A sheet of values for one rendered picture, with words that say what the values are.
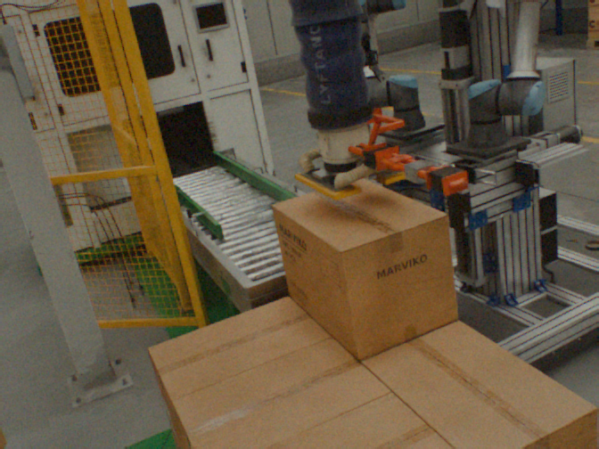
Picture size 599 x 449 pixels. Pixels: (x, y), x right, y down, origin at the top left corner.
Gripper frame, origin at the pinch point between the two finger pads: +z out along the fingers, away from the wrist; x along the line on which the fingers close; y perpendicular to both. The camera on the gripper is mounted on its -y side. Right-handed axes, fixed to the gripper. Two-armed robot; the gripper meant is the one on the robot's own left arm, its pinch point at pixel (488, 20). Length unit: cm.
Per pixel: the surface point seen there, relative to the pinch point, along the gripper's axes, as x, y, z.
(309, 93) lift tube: -32, 49, 14
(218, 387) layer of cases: -22, 105, 98
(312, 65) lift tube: -29, 48, 5
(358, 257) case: -2, 56, 62
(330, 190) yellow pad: -23, 52, 45
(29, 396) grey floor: -165, 169, 152
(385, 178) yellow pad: -16, 34, 45
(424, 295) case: -1, 34, 83
